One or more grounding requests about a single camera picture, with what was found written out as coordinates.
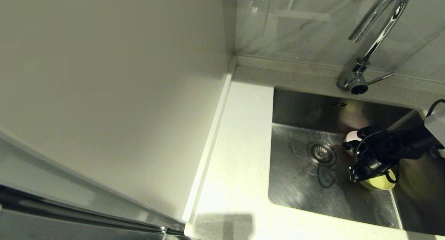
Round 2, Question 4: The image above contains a pink bowl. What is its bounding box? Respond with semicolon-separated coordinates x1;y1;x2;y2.
344;130;362;158

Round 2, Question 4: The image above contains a yellow-green bowl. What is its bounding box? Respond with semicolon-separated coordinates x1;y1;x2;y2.
360;168;397;192

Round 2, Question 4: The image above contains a metal sink drain strainer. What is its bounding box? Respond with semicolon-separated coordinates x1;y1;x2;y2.
307;141;338;167

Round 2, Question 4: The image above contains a stainless steel sink basin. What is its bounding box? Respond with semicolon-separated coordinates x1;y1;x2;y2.
268;87;445;235

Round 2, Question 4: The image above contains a chrome gooseneck faucet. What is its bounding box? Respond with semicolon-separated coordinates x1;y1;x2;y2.
337;0;412;95

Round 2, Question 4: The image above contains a white trim strip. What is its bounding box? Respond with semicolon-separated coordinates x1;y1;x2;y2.
183;57;237;222

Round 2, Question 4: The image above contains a white tall cabinet side panel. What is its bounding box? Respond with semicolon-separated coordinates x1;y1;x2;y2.
0;0;237;223

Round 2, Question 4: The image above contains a stainless steel appliance door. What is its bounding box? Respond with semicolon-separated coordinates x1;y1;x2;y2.
0;129;185;240

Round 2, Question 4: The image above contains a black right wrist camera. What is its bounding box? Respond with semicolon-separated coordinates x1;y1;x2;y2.
357;126;383;140

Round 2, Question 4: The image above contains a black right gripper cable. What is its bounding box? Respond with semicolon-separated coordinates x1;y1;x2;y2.
350;99;445;185

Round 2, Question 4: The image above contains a metal appliance door handle bar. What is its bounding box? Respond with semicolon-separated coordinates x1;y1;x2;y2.
0;189;185;235

